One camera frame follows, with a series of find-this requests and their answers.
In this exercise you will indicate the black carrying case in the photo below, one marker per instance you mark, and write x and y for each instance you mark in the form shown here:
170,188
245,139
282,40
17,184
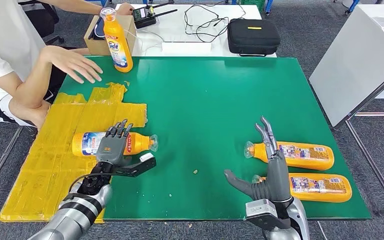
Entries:
251,38

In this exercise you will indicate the grey metal seat frame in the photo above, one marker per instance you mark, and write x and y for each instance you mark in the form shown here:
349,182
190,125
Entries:
2,163

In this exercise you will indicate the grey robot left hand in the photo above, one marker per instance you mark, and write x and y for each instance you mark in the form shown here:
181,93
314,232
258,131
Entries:
110,149

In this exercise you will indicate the black office chair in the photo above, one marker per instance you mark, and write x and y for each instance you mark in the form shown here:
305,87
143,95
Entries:
44,18

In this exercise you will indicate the blue metal rack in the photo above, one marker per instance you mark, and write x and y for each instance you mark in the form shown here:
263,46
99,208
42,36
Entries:
268,6

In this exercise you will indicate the black radio with antennas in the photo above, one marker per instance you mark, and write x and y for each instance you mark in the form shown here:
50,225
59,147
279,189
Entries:
142,19

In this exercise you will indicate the yellow taped cardboard mat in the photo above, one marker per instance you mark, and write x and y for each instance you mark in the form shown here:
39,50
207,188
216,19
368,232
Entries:
46,172

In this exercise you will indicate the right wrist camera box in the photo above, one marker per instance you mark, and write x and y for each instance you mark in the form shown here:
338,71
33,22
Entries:
260,210

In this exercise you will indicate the brown cardboard box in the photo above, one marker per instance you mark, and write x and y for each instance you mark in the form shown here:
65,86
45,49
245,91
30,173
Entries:
92,46

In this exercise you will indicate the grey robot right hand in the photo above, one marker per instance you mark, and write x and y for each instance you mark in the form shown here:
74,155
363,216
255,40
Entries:
278,182

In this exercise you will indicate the person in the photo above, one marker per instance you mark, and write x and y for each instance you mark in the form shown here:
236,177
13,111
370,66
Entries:
0,49

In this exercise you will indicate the orange detergent bottle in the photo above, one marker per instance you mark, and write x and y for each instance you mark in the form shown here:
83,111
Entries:
311,164
119,39
142,144
321,197

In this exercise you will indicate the white table with metal legs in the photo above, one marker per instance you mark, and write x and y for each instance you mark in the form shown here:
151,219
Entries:
354,59

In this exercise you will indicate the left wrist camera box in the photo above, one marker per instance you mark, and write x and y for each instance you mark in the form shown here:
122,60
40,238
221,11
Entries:
144,165

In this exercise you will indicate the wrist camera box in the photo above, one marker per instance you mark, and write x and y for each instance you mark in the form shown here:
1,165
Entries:
260,210
144,165

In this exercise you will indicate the white power strip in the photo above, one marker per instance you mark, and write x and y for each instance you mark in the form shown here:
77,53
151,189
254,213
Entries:
185,47

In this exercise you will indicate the green crate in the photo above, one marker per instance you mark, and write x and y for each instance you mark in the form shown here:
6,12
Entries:
253,4

